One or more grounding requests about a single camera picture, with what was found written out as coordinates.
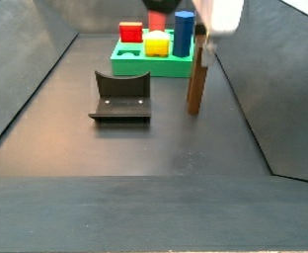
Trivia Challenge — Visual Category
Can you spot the brown square-circle peg object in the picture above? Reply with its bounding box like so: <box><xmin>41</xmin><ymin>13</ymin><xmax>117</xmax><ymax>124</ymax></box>
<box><xmin>186</xmin><ymin>35</ymin><xmax>208</xmax><ymax>115</ymax></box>

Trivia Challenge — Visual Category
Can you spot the yellow pentagon prism block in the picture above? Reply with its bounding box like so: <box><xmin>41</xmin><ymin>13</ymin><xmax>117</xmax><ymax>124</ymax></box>
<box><xmin>144</xmin><ymin>31</ymin><xmax>169</xmax><ymax>56</ymax></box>

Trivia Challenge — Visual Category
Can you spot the blue hexagonal prism block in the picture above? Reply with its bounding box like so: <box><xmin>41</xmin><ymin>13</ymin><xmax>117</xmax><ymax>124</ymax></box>
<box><xmin>172</xmin><ymin>11</ymin><xmax>194</xmax><ymax>57</ymax></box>

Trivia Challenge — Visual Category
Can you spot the green shape sorter board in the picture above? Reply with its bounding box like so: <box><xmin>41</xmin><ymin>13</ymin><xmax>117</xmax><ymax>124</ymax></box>
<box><xmin>110</xmin><ymin>29</ymin><xmax>193</xmax><ymax>78</ymax></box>

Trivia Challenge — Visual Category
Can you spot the red cube block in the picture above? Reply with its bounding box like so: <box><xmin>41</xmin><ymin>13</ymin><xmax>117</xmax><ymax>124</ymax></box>
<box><xmin>118</xmin><ymin>22</ymin><xmax>142</xmax><ymax>42</ymax></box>

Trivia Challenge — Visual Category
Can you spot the pink cylinder block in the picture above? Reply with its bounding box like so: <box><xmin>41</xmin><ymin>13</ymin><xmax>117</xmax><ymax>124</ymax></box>
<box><xmin>149</xmin><ymin>11</ymin><xmax>165</xmax><ymax>31</ymax></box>

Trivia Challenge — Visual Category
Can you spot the black curved holder stand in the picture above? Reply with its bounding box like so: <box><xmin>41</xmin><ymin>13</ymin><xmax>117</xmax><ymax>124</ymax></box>
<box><xmin>87</xmin><ymin>71</ymin><xmax>152</xmax><ymax>121</ymax></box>

